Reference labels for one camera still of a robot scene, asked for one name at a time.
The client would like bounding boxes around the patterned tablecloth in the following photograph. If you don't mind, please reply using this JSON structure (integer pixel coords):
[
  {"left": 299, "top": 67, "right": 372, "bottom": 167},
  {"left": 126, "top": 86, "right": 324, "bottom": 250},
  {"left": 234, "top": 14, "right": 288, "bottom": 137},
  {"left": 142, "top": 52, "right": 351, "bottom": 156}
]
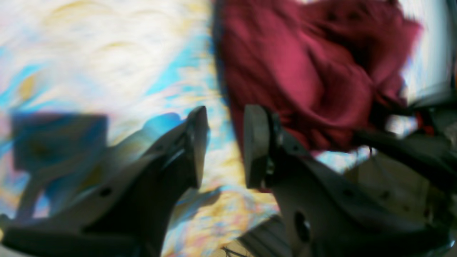
[{"left": 0, "top": 0, "right": 450, "bottom": 257}]

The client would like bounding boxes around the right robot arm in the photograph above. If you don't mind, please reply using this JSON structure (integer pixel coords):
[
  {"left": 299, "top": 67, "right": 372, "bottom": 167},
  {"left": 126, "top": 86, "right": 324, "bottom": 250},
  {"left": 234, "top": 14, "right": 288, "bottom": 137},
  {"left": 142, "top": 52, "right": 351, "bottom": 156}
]
[{"left": 354, "top": 104, "right": 456, "bottom": 194}]

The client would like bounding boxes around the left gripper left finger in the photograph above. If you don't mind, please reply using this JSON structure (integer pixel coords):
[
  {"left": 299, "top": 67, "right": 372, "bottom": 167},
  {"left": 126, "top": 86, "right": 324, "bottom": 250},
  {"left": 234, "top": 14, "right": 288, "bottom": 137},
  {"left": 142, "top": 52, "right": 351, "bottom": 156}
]
[{"left": 1, "top": 106, "right": 209, "bottom": 257}]

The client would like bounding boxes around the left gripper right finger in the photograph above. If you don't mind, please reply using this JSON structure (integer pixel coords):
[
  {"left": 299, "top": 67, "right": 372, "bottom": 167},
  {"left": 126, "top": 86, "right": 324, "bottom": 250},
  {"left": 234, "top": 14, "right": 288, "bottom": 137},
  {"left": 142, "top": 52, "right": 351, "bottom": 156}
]
[{"left": 243, "top": 105, "right": 454, "bottom": 257}]

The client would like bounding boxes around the dark red t-shirt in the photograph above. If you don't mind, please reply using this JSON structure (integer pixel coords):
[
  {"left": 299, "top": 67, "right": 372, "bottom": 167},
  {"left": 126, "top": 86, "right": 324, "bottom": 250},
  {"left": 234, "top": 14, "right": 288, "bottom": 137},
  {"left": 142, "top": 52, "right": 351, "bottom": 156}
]
[{"left": 219, "top": 0, "right": 422, "bottom": 151}]

